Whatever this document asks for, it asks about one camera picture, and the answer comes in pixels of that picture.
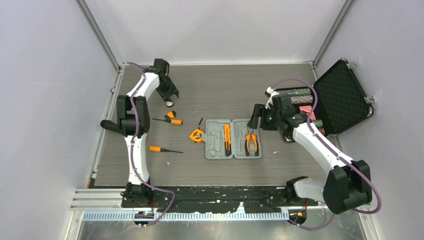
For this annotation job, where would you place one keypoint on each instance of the red card deck with triangle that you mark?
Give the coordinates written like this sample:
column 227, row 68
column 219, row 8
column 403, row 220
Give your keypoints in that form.
column 307, row 109

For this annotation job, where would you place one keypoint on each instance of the orange tape measure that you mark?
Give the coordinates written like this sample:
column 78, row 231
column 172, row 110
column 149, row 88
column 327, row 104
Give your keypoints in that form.
column 197, row 135

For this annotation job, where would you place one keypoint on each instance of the small round silver disc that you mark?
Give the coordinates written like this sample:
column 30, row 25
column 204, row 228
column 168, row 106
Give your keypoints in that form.
column 169, row 104

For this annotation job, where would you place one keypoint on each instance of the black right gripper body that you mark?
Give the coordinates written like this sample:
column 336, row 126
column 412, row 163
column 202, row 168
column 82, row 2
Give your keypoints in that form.
column 278, row 116

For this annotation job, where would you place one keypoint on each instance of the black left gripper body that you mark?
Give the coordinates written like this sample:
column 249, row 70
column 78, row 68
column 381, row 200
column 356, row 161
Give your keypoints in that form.
column 165, row 87

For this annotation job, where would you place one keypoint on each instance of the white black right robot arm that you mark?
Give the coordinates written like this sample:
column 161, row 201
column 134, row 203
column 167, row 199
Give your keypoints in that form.
column 348, row 182

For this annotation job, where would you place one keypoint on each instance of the black orange-tipped tool handle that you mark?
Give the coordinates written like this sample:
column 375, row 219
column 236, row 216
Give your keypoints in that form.
column 110, row 126

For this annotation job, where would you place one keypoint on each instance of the orange black pliers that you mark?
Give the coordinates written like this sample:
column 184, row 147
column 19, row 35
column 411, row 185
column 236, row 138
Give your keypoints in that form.
column 251, row 144

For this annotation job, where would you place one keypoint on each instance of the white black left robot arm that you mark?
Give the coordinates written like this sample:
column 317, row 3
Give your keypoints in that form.
column 133, row 120

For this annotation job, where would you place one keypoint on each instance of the grey plastic tool case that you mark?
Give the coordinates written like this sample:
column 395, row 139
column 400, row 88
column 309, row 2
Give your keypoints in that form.
column 214, row 138

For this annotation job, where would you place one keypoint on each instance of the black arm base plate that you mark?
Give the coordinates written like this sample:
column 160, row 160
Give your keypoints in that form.
column 212, row 199

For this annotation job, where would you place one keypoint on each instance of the black aluminium poker chip case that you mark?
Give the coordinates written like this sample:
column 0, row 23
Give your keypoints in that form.
column 341, row 100

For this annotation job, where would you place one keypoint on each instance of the small orange screwdriver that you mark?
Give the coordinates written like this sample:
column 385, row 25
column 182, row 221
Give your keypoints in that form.
column 171, row 121

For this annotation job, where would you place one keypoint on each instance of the orange phillips screwdriver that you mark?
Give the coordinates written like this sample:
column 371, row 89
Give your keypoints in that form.
column 160, row 149

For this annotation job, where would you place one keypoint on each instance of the orange utility knife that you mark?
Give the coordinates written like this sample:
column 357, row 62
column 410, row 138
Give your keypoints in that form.
column 227, row 140

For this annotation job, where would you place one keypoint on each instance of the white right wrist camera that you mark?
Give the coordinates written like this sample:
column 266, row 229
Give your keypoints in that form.
column 270, row 93

